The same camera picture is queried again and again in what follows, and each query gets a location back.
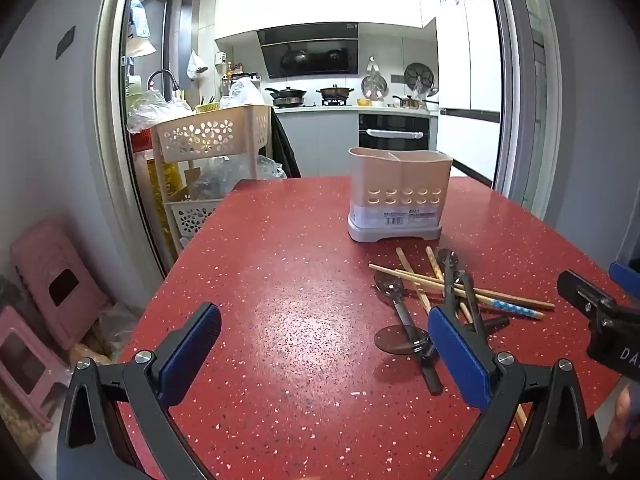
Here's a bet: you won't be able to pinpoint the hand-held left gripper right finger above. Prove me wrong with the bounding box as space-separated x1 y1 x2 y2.
428 305 604 480

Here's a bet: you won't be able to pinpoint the plastic bag beside stools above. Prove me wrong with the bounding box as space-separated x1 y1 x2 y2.
70 302 143 366

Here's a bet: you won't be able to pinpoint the black wall switch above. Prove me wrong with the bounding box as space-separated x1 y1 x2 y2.
56 26 77 59

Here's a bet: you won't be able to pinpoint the black wok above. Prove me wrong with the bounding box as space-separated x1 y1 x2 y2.
264 86 308 109

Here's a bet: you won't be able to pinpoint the lidded cooking pot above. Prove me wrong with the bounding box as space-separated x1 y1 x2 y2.
316 84 356 106

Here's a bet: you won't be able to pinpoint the curved kitchen faucet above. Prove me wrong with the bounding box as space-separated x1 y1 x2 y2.
146 70 182 103

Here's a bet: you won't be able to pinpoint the white refrigerator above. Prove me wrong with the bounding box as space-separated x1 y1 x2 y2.
419 0 503 183

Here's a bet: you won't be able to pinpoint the round metal steamer rack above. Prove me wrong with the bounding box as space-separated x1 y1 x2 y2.
404 62 437 92

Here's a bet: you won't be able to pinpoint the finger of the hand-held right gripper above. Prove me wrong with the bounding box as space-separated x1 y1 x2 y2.
557 269 640 377
608 261 640 292

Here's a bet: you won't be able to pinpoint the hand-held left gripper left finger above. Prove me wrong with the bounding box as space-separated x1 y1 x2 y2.
55 302 223 480

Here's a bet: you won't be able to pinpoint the white plastic bag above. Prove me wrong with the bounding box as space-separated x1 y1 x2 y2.
222 77 266 108

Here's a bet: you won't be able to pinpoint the hanging white bag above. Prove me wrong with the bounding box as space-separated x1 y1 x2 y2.
186 50 208 81

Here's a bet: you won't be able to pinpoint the crumpled clear plastic bag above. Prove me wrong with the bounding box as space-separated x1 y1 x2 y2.
187 155 287 198

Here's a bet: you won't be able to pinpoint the blue hanging cloth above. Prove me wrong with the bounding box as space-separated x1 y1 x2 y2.
129 0 151 41

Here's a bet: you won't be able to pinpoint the white upper cabinets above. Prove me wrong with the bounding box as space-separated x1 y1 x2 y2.
215 0 437 41

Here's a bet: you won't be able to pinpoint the plain wooden chopstick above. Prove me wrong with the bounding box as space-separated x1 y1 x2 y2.
395 247 433 314
368 263 556 309

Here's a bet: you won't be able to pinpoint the beige utensil holder white base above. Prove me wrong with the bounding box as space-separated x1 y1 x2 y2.
346 146 454 244

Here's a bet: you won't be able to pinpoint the speckled pattern wooden chopstick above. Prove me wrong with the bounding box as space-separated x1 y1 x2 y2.
425 246 528 432

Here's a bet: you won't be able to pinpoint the grey base cabinet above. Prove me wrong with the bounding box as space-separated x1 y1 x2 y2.
272 109 361 178

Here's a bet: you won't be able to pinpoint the black range hood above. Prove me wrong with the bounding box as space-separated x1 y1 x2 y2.
256 23 360 80

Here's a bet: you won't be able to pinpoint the blue dotted wooden chopstick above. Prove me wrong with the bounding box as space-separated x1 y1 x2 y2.
394 269 545 319

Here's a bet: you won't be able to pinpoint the black built-in oven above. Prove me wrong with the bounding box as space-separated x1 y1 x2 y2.
358 113 432 152

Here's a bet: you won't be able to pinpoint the beige tiered basket cart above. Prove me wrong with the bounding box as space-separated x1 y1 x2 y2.
150 104 275 252

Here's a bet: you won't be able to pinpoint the yellow oil bottle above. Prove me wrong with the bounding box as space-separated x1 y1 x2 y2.
134 152 179 261

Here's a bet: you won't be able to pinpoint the pink plastic stool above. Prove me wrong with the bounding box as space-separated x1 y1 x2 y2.
11 217 112 352
0 306 71 432

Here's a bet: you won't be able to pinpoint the black hanging garment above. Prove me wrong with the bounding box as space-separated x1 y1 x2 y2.
271 108 302 179

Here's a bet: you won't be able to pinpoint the grey door frame post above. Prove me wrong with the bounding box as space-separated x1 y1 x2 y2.
487 0 568 221
94 0 173 278

